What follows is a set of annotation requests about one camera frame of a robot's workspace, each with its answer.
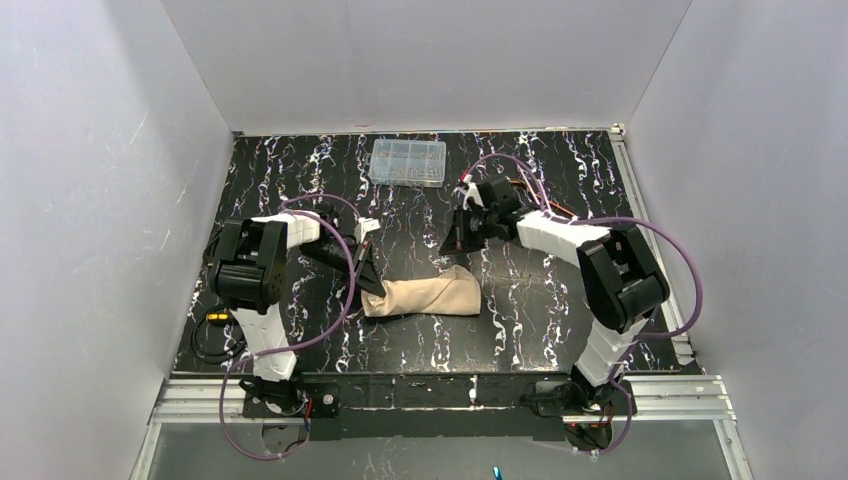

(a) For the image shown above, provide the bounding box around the beige cloth napkin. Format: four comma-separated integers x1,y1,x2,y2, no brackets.
361,265,482,318

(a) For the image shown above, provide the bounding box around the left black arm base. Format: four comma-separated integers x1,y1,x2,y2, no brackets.
239,379,341,419

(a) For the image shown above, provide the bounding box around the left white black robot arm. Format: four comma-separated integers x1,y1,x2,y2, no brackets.
210,209,386,382

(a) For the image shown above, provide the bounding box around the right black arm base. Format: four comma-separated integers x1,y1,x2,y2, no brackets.
519,379,634,417

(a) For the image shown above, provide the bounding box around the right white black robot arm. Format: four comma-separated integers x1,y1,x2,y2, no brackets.
439,176,670,389

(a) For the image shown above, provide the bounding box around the clear plastic screw box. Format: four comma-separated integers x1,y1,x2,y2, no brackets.
369,139,447,188

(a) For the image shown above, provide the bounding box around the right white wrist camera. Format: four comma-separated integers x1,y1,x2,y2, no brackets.
459,174,483,210

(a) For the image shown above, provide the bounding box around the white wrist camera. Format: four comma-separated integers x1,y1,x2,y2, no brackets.
459,174,483,210
354,217,381,244

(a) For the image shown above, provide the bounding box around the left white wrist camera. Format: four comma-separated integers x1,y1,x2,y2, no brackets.
354,217,381,244

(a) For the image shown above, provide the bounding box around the aluminium frame rail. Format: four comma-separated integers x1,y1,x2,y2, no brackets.
150,375,737,424

